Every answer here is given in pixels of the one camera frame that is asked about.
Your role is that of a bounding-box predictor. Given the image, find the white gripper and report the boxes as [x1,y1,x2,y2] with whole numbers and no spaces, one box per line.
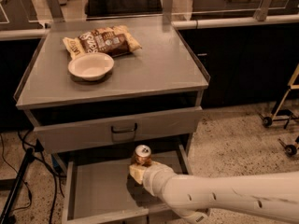
[129,161,176,198]

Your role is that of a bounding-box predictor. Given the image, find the orange drink can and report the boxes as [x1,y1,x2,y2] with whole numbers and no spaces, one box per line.
[131,145,151,167]

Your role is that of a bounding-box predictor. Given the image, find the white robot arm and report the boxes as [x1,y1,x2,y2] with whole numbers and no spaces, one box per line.
[129,162,299,224]

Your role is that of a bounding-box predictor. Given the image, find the grey open middle drawer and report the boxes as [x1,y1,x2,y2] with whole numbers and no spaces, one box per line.
[61,144,216,224]

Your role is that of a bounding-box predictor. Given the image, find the grey metal drawer cabinet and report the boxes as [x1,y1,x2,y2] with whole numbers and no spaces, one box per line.
[13,15,211,161]

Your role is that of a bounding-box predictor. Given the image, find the grey top drawer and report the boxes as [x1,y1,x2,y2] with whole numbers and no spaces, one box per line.
[35,106,202,153]

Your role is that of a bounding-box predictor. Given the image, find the white paper bowl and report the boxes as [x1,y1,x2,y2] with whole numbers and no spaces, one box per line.
[68,53,114,81]

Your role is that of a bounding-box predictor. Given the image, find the black tripod leg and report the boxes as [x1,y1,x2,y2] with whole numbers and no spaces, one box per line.
[0,148,34,224]

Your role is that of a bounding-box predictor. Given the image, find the brown chip bag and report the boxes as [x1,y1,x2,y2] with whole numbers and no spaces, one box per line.
[63,25,141,59]

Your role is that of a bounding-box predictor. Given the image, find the wheeled cart base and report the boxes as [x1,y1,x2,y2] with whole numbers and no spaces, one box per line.
[260,64,299,157]

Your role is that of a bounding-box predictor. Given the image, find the black drawer handle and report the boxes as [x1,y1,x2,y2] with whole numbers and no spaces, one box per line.
[110,123,138,133]

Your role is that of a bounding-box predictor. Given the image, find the black floor cables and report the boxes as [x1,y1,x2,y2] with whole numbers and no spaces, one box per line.
[0,128,67,224]

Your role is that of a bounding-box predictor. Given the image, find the grey metal post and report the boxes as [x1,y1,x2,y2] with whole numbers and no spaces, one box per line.
[46,0,64,22]
[253,0,272,21]
[163,0,173,24]

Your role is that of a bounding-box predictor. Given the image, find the white horizontal rail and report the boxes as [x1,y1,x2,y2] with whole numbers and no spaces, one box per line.
[0,14,299,41]

